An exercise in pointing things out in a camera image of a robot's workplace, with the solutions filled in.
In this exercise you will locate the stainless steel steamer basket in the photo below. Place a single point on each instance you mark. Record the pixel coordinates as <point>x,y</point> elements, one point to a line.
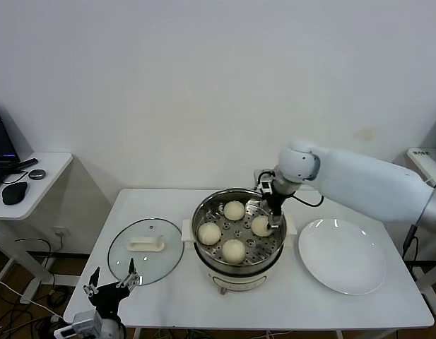
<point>217,215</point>

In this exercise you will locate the white steamed baozi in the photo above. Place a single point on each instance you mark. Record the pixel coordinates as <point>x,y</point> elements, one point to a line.
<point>233,251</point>
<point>234,210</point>
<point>260,226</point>
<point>208,233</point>

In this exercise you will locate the white desk with label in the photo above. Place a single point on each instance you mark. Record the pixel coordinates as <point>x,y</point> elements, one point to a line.
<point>431,165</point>

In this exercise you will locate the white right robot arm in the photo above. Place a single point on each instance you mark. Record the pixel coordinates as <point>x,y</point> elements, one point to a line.
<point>359,180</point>

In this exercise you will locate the black laptop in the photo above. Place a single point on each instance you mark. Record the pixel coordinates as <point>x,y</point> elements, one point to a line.
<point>0,141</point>

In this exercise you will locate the white label black text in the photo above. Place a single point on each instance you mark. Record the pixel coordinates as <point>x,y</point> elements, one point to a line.
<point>419,153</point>

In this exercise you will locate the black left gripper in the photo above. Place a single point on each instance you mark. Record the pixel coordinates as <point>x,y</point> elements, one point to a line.
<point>106,293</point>

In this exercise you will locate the black computer mouse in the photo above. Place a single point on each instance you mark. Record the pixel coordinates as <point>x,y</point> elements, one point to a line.
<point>13,194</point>

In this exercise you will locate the white wall socket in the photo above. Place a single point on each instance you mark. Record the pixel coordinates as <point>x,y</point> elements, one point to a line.
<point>60,232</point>

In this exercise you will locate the white round plate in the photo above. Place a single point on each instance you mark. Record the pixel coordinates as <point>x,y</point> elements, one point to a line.
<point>339,257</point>

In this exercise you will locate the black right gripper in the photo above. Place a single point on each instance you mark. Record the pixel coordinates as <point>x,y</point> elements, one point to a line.
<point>274,204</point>

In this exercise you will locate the white side table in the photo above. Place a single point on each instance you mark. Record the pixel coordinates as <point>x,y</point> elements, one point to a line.
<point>44,190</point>

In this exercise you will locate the round black disc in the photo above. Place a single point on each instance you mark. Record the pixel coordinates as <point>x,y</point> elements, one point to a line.
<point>36,174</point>

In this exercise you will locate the black stick remote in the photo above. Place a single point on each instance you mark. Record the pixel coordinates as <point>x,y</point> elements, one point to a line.
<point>25,165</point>

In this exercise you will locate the cream electric pot base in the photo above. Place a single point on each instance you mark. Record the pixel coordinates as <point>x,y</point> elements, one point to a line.
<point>239,282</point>

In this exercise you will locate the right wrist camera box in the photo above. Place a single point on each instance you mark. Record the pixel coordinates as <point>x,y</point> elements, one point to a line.
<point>265,183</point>

